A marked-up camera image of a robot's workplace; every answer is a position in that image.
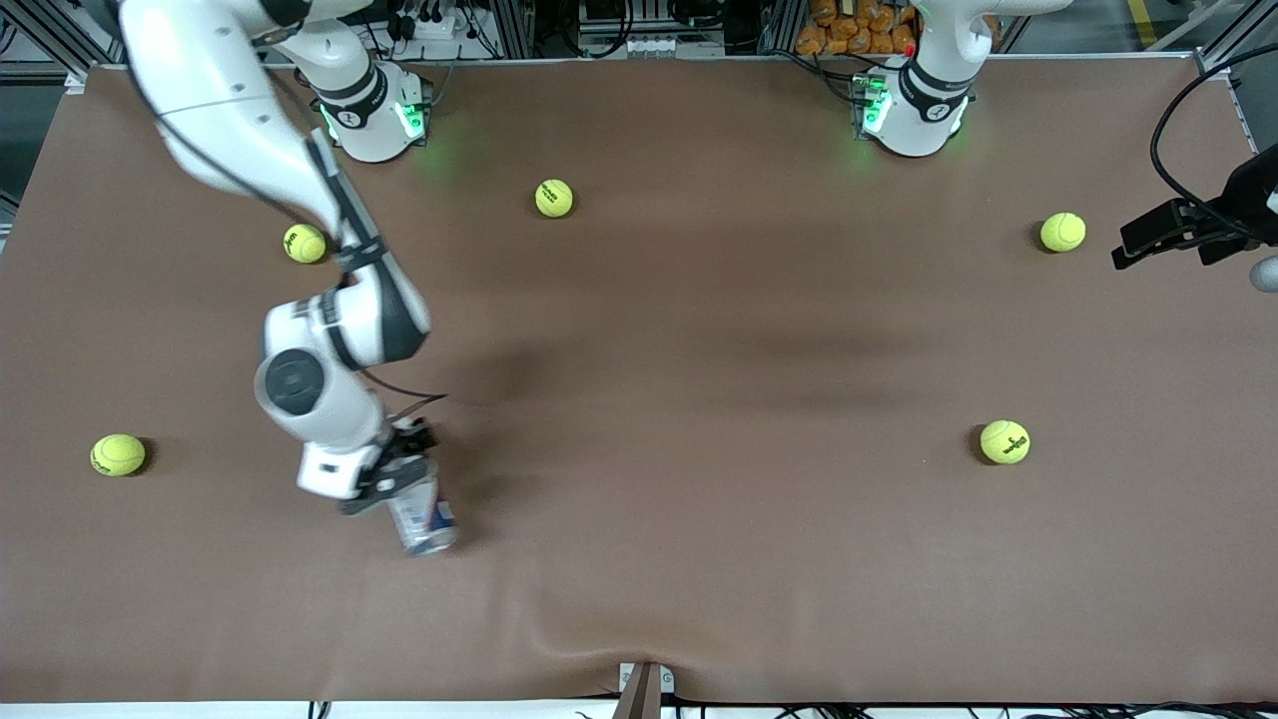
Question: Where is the clear tennis ball can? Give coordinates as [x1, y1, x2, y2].
[387, 457, 460, 556]

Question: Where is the brown table mat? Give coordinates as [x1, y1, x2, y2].
[0, 58, 1278, 705]

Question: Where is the orange mesh bag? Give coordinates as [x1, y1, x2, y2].
[796, 0, 920, 57]

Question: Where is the white power strip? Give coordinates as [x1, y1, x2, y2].
[391, 8, 462, 41]

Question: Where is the white terminal block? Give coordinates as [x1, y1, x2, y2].
[624, 35, 727, 59]

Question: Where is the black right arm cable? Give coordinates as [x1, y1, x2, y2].
[130, 60, 450, 420]

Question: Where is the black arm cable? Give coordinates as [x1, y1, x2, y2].
[1148, 42, 1278, 241]
[130, 60, 450, 420]

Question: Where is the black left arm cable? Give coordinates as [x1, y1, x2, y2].
[1148, 42, 1278, 241]

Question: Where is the grey metal post bracket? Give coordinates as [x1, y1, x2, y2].
[614, 661, 676, 719]

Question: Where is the aluminium frame post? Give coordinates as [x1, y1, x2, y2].
[496, 0, 537, 59]

